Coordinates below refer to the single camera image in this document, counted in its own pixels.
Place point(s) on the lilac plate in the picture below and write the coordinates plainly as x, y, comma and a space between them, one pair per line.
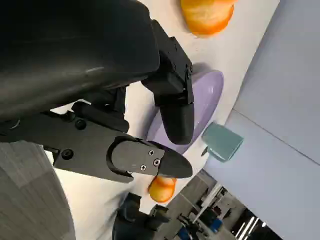
210, 95

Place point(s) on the pale green mug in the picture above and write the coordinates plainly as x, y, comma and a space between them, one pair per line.
222, 141

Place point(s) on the orange and white bread roll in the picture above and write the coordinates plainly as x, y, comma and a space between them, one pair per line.
207, 17
161, 192

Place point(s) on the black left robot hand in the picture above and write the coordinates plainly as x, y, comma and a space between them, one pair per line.
75, 50

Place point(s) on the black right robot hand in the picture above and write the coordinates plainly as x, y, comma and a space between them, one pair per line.
130, 225

